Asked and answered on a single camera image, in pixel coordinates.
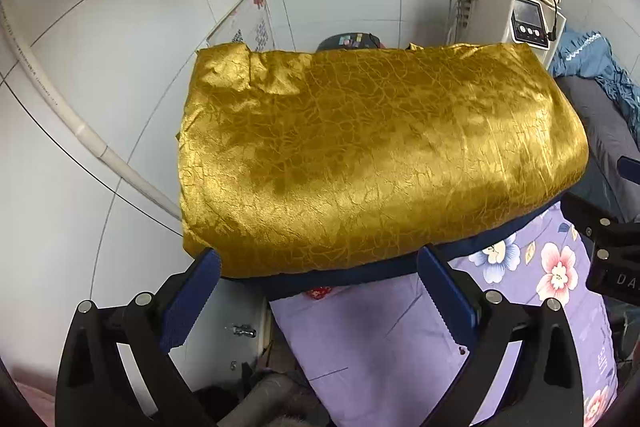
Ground black round stool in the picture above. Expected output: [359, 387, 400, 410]
[316, 33, 387, 54]

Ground white wall pipe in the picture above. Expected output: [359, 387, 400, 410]
[0, 2, 183, 223]

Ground white wall poster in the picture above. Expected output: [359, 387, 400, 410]
[206, 0, 275, 54]

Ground purple floral bed sheet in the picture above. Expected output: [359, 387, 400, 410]
[270, 202, 618, 427]

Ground teal ruffled blanket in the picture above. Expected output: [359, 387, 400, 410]
[547, 29, 640, 142]

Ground folded navy garment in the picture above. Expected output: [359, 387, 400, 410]
[222, 199, 563, 300]

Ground dark grey covered bed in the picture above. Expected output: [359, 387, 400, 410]
[555, 74, 640, 223]

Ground gold satin jacket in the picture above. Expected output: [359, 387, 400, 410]
[175, 42, 590, 280]

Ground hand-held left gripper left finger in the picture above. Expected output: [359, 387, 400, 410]
[55, 247, 223, 427]

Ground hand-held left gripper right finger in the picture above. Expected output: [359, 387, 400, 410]
[417, 244, 586, 427]

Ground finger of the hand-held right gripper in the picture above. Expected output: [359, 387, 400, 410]
[560, 191, 640, 266]
[616, 155, 640, 186]

